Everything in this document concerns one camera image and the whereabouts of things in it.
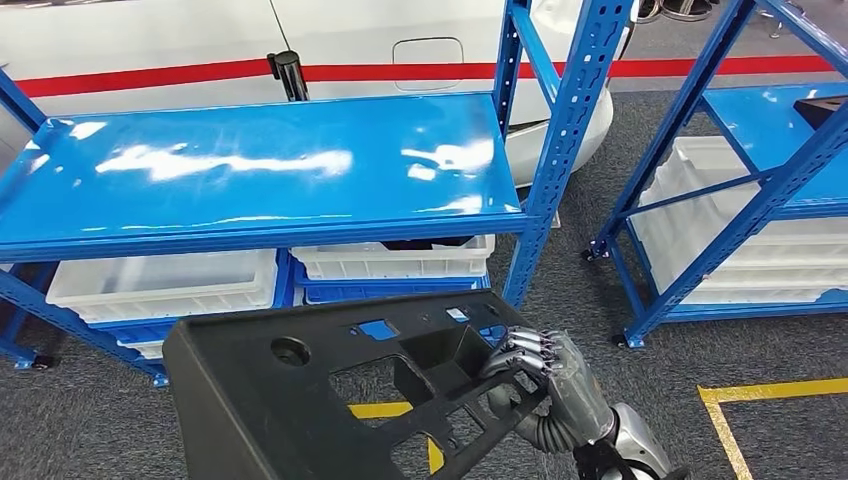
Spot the black stanchion post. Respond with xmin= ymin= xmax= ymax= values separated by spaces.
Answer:
xmin=266 ymin=50 xmax=311 ymax=103

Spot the yellow floor tape square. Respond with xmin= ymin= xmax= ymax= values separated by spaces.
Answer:
xmin=347 ymin=400 xmax=446 ymax=476
xmin=696 ymin=377 xmax=848 ymax=480

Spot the chrome chair base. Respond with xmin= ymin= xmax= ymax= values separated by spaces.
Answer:
xmin=761 ymin=0 xmax=806 ymax=38

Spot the chrome stool base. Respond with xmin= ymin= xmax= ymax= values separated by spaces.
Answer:
xmin=639 ymin=0 xmax=713 ymax=23

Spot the red barrier belt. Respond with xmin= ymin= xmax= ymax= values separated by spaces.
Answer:
xmin=13 ymin=54 xmax=836 ymax=99

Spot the white car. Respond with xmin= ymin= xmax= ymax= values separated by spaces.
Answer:
xmin=0 ymin=0 xmax=617 ymax=189

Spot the blue metal shelf rack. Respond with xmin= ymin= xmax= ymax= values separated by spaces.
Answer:
xmin=0 ymin=0 xmax=637 ymax=389
xmin=582 ymin=0 xmax=848 ymax=350
xmin=0 ymin=261 xmax=58 ymax=371

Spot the black moulded plastic piece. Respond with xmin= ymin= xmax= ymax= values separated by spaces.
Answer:
xmin=380 ymin=237 xmax=475 ymax=252

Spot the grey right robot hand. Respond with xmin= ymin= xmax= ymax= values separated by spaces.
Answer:
xmin=478 ymin=325 xmax=617 ymax=450

